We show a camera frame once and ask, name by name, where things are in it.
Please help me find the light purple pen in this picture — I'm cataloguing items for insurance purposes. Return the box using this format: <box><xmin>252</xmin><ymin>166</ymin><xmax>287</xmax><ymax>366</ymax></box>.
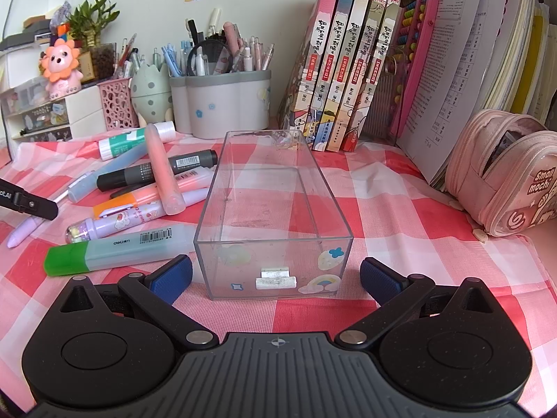
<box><xmin>7</xmin><ymin>216</ymin><xmax>44</xmax><ymax>249</ymax></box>

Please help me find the green cap highlighter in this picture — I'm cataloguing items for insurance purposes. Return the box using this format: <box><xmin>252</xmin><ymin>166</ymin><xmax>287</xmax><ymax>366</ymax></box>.
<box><xmin>44</xmin><ymin>224</ymin><xmax>195</xmax><ymax>277</ymax></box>

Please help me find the purple cartoon pen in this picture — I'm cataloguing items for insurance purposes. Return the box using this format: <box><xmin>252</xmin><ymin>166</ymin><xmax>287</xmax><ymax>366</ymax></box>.
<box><xmin>64</xmin><ymin>188</ymin><xmax>211</xmax><ymax>246</ymax></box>

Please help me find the blue pen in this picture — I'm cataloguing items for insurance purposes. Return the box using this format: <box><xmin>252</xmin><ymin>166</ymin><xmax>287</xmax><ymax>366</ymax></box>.
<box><xmin>53</xmin><ymin>142</ymin><xmax>146</xmax><ymax>203</ymax></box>

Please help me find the pink tube pen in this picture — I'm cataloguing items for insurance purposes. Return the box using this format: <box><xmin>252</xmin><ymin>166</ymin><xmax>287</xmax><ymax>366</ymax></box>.
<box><xmin>144</xmin><ymin>124</ymin><xmax>186</xmax><ymax>215</ymax></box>

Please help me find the orange cap pink highlighter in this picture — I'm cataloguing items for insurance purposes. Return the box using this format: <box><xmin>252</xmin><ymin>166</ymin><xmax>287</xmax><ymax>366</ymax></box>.
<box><xmin>93</xmin><ymin>167</ymin><xmax>214</xmax><ymax>219</ymax></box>

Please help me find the black grey marker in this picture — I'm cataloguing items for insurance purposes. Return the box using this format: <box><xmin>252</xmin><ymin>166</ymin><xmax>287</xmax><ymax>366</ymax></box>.
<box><xmin>95</xmin><ymin>149</ymin><xmax>219</xmax><ymax>193</ymax></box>

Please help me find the clear plastic organizer box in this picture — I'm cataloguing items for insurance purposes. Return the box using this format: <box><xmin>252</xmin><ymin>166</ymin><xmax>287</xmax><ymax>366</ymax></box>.
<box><xmin>194</xmin><ymin>129</ymin><xmax>353</xmax><ymax>300</ymax></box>

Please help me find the white drawer organizer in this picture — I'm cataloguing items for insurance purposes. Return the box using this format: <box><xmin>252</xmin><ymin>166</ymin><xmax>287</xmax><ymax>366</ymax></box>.
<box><xmin>4</xmin><ymin>86</ymin><xmax>107</xmax><ymax>141</ymax></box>

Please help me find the pink mesh pen holder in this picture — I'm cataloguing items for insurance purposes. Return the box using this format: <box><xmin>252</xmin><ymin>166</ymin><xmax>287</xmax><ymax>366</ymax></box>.
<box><xmin>98</xmin><ymin>78</ymin><xmax>139</xmax><ymax>130</ymax></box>

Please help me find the pink lion toy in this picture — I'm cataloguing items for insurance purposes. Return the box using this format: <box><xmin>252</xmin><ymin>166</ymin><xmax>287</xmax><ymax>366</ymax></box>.
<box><xmin>41</xmin><ymin>38</ymin><xmax>83</xmax><ymax>100</ymax></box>

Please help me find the striped spine comic book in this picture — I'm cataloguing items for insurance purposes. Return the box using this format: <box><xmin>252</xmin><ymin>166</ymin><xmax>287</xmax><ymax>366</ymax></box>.
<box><xmin>341</xmin><ymin>0</ymin><xmax>393</xmax><ymax>152</ymax></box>

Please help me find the pink pencil case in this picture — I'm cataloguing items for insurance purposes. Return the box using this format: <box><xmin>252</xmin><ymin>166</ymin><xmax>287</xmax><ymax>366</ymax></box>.
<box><xmin>445</xmin><ymin>109</ymin><xmax>556</xmax><ymax>237</ymax></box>

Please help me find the green eggshell pen holder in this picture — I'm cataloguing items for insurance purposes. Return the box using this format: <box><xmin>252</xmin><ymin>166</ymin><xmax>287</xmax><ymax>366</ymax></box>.
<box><xmin>130</xmin><ymin>63</ymin><xmax>174</xmax><ymax>124</ymax></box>

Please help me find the potted bamboo plant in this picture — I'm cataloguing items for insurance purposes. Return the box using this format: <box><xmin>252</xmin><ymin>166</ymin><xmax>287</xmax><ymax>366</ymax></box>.
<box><xmin>65</xmin><ymin>0</ymin><xmax>121</xmax><ymax>84</ymax></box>

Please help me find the grey white pen holder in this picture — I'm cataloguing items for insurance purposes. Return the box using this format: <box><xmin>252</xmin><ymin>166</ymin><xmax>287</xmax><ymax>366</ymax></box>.
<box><xmin>169</xmin><ymin>70</ymin><xmax>271</xmax><ymax>140</ymax></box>

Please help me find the pink spine comic book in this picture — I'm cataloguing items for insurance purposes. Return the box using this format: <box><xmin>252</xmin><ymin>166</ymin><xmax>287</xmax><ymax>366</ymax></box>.
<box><xmin>278</xmin><ymin>0</ymin><xmax>337</xmax><ymax>132</ymax></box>

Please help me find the cream spine comic book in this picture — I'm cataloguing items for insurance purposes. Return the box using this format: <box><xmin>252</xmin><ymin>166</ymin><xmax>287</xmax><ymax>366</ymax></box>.
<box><xmin>322</xmin><ymin>0</ymin><xmax>377</xmax><ymax>152</ymax></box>

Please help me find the blue spine comic book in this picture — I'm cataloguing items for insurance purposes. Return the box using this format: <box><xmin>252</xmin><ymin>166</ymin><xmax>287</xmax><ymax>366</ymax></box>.
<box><xmin>304</xmin><ymin>0</ymin><xmax>353</xmax><ymax>150</ymax></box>

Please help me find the black magnifying glass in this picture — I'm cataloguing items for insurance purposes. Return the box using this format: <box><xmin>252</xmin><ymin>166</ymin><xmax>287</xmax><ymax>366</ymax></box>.
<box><xmin>186</xmin><ymin>40</ymin><xmax>233</xmax><ymax>77</ymax></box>

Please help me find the stack of printed papers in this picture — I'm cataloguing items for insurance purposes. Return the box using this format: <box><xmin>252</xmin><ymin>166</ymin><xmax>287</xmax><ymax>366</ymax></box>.
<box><xmin>393</xmin><ymin>0</ymin><xmax>556</xmax><ymax>190</ymax></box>

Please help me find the pink abacus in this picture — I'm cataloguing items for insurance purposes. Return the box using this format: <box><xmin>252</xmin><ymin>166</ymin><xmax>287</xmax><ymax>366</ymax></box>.
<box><xmin>387</xmin><ymin>0</ymin><xmax>440</xmax><ymax>141</ymax></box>

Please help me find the white spine comic book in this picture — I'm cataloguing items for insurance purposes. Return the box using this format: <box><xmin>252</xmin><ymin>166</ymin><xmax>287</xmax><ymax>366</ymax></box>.
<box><xmin>354</xmin><ymin>0</ymin><xmax>400</xmax><ymax>138</ymax></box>

